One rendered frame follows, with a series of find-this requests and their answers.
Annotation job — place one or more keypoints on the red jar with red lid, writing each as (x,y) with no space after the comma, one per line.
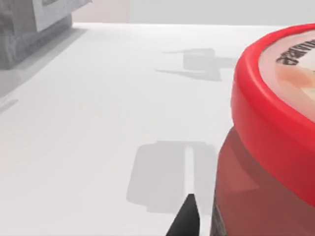
(265,152)

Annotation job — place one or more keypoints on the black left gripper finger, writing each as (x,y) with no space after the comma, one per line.
(188,218)

